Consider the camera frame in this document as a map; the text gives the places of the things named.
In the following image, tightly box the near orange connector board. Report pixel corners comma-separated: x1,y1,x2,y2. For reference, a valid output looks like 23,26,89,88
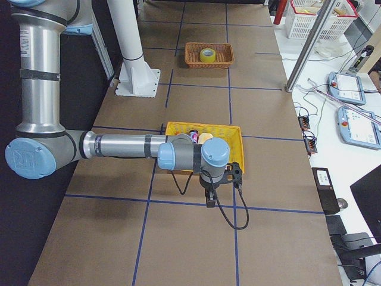
302,130,317,156

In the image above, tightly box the teach pendant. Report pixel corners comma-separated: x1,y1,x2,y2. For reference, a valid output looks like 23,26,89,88
327,71,366,105
337,107,380,150

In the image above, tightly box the brown wicker basket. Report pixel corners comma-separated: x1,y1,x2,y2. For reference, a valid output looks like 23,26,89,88
185,42,235,69

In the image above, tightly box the far teach pendant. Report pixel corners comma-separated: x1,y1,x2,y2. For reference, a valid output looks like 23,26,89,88
327,71,366,105

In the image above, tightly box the far orange connector board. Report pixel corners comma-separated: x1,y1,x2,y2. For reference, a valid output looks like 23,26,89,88
298,115,310,131

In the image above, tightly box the black monitor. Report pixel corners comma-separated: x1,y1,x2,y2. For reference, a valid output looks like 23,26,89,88
350,166,381,243

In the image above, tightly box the orange connector board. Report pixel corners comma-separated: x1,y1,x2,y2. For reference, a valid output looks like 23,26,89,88
298,115,310,131
302,130,317,156

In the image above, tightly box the white plastic crate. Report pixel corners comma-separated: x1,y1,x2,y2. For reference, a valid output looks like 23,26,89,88
285,1,358,41

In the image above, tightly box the aluminium frame post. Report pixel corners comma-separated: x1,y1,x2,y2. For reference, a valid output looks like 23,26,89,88
285,0,337,93

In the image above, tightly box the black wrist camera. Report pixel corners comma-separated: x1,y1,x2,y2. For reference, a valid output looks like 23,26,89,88
224,161,242,189

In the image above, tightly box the yellow woven tray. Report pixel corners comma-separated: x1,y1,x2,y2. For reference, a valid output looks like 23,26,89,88
165,122,245,173

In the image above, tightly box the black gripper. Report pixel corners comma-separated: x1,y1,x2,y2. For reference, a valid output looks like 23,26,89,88
199,174,223,208

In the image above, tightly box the near teach pendant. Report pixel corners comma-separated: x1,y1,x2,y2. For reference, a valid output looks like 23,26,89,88
337,107,380,150

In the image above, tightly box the yellow tape roll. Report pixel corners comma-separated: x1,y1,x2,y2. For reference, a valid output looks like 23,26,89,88
199,48,216,64

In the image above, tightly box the black rectangular box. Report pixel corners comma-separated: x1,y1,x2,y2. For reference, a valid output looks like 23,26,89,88
312,167,340,215

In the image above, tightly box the pink labelled small can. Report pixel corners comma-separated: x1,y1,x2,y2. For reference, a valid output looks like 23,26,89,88
189,129,199,144

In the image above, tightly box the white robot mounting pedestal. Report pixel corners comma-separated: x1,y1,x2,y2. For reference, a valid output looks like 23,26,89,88
108,0,161,98

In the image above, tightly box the pale yellow toy bread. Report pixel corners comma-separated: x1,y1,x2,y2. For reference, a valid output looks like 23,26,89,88
198,132,214,144

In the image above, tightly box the black camera cable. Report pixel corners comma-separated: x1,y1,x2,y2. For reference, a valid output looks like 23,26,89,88
170,166,249,230

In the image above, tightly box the black stand base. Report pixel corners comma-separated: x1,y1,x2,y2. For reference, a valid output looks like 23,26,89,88
326,215,380,285

